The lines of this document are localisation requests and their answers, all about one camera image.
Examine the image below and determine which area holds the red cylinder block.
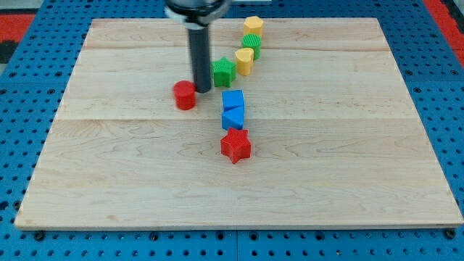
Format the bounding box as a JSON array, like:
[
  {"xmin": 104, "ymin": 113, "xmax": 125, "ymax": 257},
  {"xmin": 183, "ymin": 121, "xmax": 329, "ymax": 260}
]
[{"xmin": 173, "ymin": 80, "xmax": 196, "ymax": 110}]

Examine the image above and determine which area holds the red star block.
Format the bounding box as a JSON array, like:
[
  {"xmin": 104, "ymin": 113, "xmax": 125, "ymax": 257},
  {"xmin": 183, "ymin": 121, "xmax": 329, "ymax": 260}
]
[{"xmin": 220, "ymin": 128, "xmax": 252, "ymax": 164}]

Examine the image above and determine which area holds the green star block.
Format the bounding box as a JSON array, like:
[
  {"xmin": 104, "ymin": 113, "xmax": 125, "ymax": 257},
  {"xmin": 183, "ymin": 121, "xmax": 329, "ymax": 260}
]
[{"xmin": 212, "ymin": 57, "xmax": 236, "ymax": 88}]

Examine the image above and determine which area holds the blue triangle block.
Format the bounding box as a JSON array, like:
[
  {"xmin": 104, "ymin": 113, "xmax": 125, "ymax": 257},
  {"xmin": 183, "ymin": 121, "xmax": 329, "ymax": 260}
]
[{"xmin": 221, "ymin": 107, "xmax": 245, "ymax": 131}]

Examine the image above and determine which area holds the blue cube block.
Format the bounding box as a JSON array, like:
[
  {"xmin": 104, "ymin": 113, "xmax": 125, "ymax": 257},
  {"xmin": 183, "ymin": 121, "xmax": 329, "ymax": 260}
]
[{"xmin": 222, "ymin": 89, "xmax": 245, "ymax": 111}]

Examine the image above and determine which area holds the yellow heart block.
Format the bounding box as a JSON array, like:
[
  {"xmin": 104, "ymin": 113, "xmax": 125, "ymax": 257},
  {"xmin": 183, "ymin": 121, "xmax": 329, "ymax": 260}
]
[{"xmin": 235, "ymin": 48, "xmax": 254, "ymax": 76}]

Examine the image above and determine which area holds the green cylinder block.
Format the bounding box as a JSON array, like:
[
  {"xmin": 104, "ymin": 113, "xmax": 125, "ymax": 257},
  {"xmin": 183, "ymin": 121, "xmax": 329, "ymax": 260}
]
[{"xmin": 241, "ymin": 33, "xmax": 262, "ymax": 60}]

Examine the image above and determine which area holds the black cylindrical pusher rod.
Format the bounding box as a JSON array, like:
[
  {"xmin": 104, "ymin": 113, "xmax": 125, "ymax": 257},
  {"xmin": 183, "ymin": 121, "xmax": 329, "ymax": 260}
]
[{"xmin": 188, "ymin": 27, "xmax": 212, "ymax": 94}]

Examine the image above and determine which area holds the light wooden board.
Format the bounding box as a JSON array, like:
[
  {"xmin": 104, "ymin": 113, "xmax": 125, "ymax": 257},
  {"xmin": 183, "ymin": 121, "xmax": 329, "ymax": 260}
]
[{"xmin": 14, "ymin": 18, "xmax": 463, "ymax": 231}]

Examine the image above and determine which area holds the yellow hexagon block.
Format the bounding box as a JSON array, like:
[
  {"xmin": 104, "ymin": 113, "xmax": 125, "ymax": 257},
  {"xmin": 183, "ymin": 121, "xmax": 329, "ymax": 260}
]
[{"xmin": 243, "ymin": 16, "xmax": 264, "ymax": 37}]

